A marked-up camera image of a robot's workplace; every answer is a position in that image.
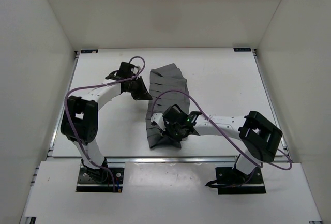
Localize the grey pleated skirt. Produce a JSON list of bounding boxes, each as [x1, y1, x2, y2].
[[145, 63, 190, 149]]

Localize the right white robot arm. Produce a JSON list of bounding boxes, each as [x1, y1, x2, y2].
[[162, 107, 283, 183]]

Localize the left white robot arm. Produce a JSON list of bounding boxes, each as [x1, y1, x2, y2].
[[61, 70, 152, 182]]

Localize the left blue corner label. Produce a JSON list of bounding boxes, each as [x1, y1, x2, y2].
[[80, 49, 98, 54]]

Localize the blue corner label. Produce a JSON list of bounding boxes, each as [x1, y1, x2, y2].
[[80, 49, 98, 54], [233, 47, 251, 52]]

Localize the right blue corner label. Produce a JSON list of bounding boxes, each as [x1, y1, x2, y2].
[[233, 47, 251, 52]]

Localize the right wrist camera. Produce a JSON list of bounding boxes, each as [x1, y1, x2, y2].
[[151, 104, 188, 131]]

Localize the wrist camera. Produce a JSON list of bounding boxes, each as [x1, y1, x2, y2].
[[151, 104, 188, 131], [117, 62, 140, 79]]

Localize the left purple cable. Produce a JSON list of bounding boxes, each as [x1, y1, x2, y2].
[[64, 56, 146, 192]]

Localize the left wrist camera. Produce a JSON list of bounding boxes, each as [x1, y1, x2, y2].
[[117, 62, 140, 79]]

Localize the aluminium front rail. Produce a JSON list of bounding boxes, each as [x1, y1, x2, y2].
[[106, 156, 236, 163]]

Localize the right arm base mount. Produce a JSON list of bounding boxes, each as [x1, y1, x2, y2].
[[205, 167, 266, 195]]

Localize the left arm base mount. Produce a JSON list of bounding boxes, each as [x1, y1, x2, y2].
[[76, 164, 125, 193]]

